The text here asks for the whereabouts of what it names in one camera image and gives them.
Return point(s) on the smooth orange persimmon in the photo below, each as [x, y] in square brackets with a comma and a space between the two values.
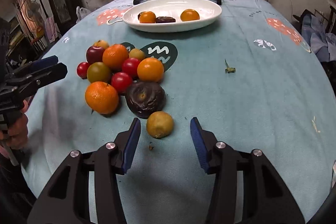
[150, 70]

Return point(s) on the light blue patterned tablecloth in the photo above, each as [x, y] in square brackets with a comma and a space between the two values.
[279, 100]

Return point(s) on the green stem scrap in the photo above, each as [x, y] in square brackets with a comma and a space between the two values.
[229, 69]

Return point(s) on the red tomato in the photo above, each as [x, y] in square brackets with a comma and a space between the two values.
[130, 66]
[121, 81]

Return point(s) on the yellow spotted fruit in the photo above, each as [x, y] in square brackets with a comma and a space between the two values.
[101, 43]

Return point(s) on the dark red plum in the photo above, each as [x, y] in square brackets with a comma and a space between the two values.
[94, 54]

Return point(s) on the large orange tangerine front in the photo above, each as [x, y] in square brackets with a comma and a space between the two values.
[102, 98]

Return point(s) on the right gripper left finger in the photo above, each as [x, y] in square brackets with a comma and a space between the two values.
[113, 158]

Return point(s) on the red tomato edge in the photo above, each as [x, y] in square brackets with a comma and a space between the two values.
[82, 69]

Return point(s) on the large dark wrinkled fruit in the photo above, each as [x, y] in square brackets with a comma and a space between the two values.
[145, 98]

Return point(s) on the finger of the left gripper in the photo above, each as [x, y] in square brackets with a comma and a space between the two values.
[32, 82]
[42, 62]

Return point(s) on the standing electric fan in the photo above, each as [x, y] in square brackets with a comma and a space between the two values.
[33, 13]

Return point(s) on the dark flat fruit on plate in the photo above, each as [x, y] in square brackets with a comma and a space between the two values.
[165, 19]

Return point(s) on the orange persimmon right on plate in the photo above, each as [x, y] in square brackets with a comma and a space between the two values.
[189, 15]

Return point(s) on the white oval plate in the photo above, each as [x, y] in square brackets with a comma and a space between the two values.
[208, 11]

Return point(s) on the white plastic bag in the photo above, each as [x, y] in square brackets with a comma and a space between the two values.
[81, 13]

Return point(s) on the person's left hand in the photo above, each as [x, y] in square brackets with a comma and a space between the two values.
[17, 136]

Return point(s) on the yellow-brown small round fruit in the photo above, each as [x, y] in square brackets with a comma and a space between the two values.
[159, 124]

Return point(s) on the yellow-green fruit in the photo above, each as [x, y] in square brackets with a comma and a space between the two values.
[137, 54]

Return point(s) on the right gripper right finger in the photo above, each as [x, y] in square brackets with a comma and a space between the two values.
[218, 158]

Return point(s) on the blue clothes pile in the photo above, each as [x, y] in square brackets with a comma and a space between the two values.
[320, 42]

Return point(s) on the green-brown plum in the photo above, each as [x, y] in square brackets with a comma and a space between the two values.
[98, 72]

